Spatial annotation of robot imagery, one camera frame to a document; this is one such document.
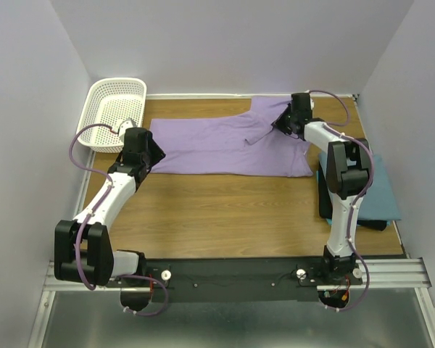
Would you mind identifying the purple t shirt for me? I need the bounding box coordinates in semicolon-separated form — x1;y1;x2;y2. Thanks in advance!
149;96;312;178

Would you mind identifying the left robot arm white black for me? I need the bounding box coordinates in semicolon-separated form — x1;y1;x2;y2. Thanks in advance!
54;125;165;290

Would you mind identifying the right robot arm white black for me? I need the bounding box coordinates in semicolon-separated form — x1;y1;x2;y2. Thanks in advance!
273;92;374;281

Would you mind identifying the white plastic laundry basket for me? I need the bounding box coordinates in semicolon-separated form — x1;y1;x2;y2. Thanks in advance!
77;78;147;153

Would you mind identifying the folded teal t shirt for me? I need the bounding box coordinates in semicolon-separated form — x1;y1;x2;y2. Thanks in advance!
318;152;401;223

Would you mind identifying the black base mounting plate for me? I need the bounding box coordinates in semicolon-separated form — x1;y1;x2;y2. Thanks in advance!
107;257;365;313

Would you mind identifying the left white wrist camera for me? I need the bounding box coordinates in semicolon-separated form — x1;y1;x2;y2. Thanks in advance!
115;118;137;143

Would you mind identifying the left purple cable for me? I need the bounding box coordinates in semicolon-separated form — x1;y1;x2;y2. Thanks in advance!
68;123;170;317

